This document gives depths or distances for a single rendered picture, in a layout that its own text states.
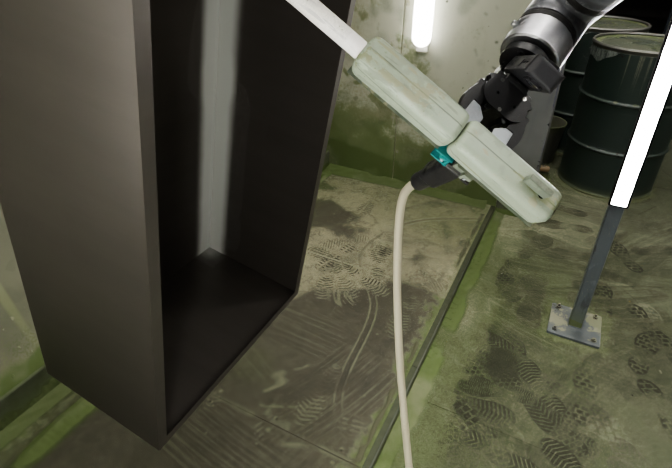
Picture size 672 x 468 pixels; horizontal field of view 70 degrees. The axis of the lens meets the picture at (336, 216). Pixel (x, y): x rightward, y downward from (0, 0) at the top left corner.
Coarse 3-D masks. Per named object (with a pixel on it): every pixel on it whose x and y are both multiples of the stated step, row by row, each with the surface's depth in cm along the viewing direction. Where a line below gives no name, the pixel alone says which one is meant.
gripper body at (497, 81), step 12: (516, 48) 67; (528, 48) 66; (504, 60) 70; (504, 72) 68; (492, 84) 64; (504, 84) 65; (516, 84) 65; (492, 96) 64; (504, 96) 64; (516, 96) 65; (528, 96) 66; (492, 108) 64; (504, 108) 64; (516, 108) 65; (528, 108) 65; (492, 120) 67; (504, 120) 64; (516, 120) 64
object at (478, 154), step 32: (288, 0) 57; (352, 32) 57; (384, 64) 56; (384, 96) 58; (416, 96) 57; (448, 96) 58; (416, 128) 61; (448, 128) 57; (480, 128) 58; (480, 160) 58; (512, 160) 59; (512, 192) 59; (544, 192) 57
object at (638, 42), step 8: (600, 40) 284; (608, 40) 286; (616, 40) 285; (624, 40) 285; (632, 40) 286; (640, 40) 286; (648, 40) 286; (656, 40) 284; (632, 48) 267; (640, 48) 267; (648, 48) 267; (656, 48) 265
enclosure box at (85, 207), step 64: (0, 0) 61; (64, 0) 55; (128, 0) 51; (192, 0) 108; (256, 0) 111; (320, 0) 104; (0, 64) 67; (64, 64) 61; (128, 64) 56; (192, 64) 116; (256, 64) 119; (320, 64) 111; (0, 128) 74; (64, 128) 67; (128, 128) 61; (192, 128) 127; (256, 128) 129; (320, 128) 119; (0, 192) 84; (64, 192) 75; (128, 192) 67; (192, 192) 139; (256, 192) 140; (64, 256) 84; (128, 256) 75; (192, 256) 154; (256, 256) 153; (64, 320) 97; (128, 320) 84; (192, 320) 136; (256, 320) 140; (64, 384) 114; (128, 384) 97; (192, 384) 120
